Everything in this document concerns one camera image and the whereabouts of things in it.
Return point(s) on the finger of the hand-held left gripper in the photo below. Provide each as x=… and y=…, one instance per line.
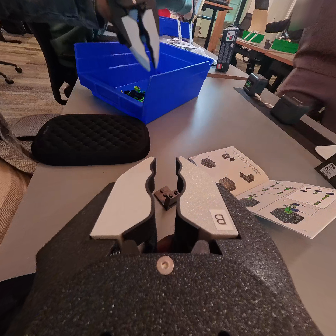
x=152, y=28
x=132, y=34

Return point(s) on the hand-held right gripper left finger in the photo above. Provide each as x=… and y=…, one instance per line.
x=126, y=204

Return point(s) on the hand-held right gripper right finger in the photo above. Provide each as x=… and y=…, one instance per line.
x=202, y=199

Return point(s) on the black L-shaped lego assembly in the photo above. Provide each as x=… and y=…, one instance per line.
x=166, y=195

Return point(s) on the pile of colourful lego pieces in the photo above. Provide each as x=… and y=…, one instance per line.
x=133, y=94

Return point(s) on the blue plastic bin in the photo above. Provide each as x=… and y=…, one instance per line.
x=170, y=91
x=170, y=27

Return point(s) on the lego instruction booklet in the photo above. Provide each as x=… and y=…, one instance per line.
x=236, y=168

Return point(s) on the black lego set box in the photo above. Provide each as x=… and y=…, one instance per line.
x=227, y=49
x=326, y=170

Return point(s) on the person's left hand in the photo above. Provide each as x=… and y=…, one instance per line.
x=103, y=6

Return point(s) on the clear acrylic stand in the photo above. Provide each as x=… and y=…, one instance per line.
x=190, y=32

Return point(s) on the wooden desk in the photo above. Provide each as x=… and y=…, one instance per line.
x=219, y=15

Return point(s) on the black cushioned wrist rest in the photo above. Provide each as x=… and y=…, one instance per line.
x=89, y=139

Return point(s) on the black office chair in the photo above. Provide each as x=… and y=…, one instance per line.
x=52, y=65

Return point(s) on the green plastic bin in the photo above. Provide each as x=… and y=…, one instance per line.
x=284, y=46
x=253, y=36

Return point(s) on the person's floral beige garment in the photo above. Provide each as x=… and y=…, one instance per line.
x=10, y=199

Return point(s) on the black charger with green display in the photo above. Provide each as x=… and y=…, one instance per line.
x=256, y=85

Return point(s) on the office chair wheel base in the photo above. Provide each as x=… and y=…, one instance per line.
x=11, y=70

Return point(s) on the grey mesh chair seat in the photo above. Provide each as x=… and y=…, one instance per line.
x=34, y=126

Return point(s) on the plain black charger block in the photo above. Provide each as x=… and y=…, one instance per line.
x=288, y=110

